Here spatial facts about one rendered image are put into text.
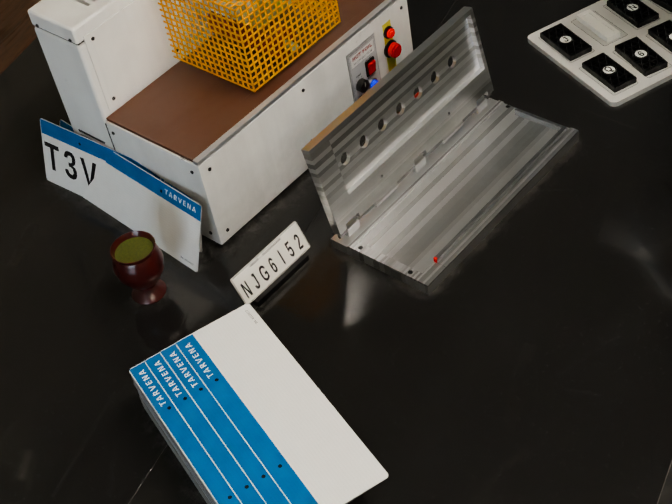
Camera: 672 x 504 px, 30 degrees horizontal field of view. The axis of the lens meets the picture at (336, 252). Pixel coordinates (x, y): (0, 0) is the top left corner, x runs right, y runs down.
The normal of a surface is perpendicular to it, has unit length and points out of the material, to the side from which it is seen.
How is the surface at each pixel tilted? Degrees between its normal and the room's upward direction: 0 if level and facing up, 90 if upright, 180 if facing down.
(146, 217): 69
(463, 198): 0
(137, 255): 0
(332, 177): 79
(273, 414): 0
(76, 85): 90
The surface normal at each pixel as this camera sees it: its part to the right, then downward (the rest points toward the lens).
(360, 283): -0.15, -0.70
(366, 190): 0.71, 0.23
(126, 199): -0.70, 0.29
